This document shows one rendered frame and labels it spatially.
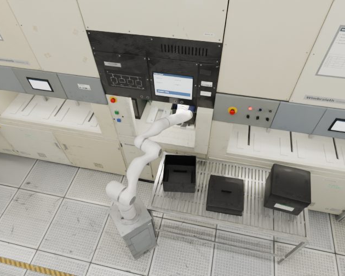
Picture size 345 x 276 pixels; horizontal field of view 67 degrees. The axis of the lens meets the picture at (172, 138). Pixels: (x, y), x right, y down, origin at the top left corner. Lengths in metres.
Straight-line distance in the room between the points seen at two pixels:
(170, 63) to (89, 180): 2.07
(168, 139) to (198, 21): 1.23
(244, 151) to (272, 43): 1.11
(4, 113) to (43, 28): 1.47
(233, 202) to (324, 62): 1.18
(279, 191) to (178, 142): 0.96
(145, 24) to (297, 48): 0.89
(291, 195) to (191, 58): 1.24
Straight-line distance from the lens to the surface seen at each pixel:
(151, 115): 2.65
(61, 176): 3.58
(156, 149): 1.86
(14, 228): 3.50
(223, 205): 2.17
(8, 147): 3.85
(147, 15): 1.67
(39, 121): 3.03
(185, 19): 1.63
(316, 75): 1.84
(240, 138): 2.54
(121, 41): 1.83
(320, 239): 3.30
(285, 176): 2.25
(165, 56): 1.79
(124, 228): 2.23
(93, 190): 3.33
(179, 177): 2.37
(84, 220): 3.20
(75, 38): 1.98
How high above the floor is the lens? 2.83
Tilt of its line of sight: 52 degrees down
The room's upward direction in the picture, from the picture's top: 2 degrees counter-clockwise
